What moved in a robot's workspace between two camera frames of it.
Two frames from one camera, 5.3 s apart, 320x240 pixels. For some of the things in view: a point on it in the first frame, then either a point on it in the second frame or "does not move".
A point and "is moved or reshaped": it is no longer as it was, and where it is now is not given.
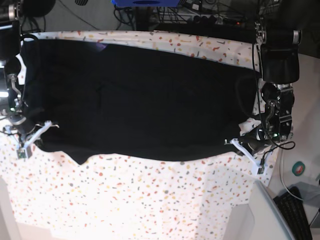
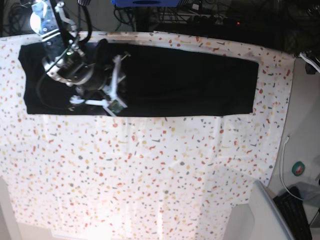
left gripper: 24,127 → 99,80
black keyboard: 290,207 does not move
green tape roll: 298,168 does not move
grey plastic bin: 261,219 does not move
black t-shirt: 82,98 is moved or reshaped
